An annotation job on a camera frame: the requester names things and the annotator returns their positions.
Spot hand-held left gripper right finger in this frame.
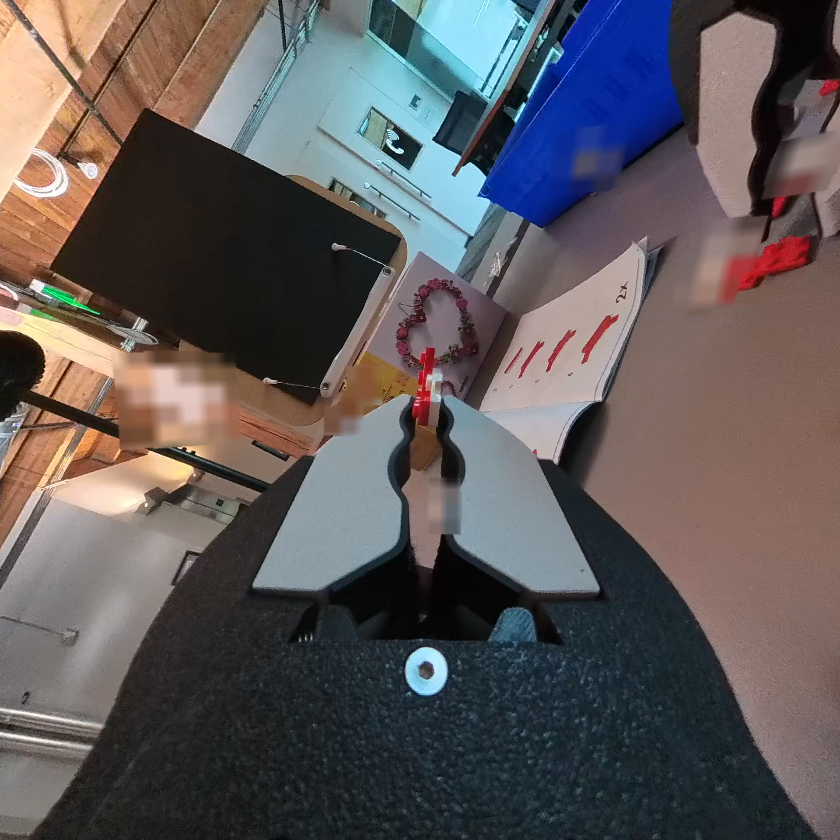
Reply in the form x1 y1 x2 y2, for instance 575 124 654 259
433 395 603 599

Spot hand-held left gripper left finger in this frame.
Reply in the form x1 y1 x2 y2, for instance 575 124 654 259
251 395 416 608

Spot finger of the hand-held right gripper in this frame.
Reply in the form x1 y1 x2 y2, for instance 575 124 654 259
696 12 791 221
797 77 840 238

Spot red and white brick assembly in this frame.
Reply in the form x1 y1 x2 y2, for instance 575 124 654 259
412 348 444 427

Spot grey desk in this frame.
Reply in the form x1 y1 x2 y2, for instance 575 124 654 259
453 118 840 840

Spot blue plastic bin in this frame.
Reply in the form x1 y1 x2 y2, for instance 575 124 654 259
479 0 686 227

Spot instruction booklet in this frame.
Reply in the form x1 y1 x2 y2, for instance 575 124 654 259
479 238 665 463

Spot white hanging rod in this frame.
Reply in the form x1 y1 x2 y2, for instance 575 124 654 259
320 264 395 398

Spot heart wreath toy brick box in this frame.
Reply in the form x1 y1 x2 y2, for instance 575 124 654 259
341 252 508 473

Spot black office chair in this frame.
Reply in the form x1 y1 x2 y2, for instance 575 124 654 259
433 91 490 153

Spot door with phone sign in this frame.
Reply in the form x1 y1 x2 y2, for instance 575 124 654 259
322 66 473 240

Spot black panel wooden divider board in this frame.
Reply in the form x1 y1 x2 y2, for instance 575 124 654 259
51 108 409 427

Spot black pole with round head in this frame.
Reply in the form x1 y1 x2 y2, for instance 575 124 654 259
0 331 270 493

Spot metal wall pipes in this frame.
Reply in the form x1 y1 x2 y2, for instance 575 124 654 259
0 705 106 763

